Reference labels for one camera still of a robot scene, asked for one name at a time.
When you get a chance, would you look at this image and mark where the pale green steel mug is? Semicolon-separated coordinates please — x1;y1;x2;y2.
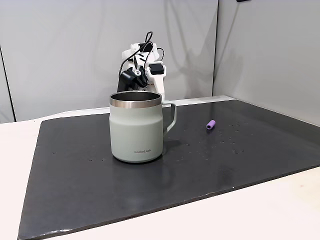
109;91;178;164

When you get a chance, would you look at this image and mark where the black table mat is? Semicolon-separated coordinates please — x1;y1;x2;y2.
16;99;320;240

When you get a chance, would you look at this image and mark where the black camera bracket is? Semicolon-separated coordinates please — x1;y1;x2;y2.
133;67;149;88

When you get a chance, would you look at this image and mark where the black cable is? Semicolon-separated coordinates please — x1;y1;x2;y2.
119;31;165;74

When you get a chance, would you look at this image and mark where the black oval camera box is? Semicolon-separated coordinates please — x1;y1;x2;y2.
116;69;137;93

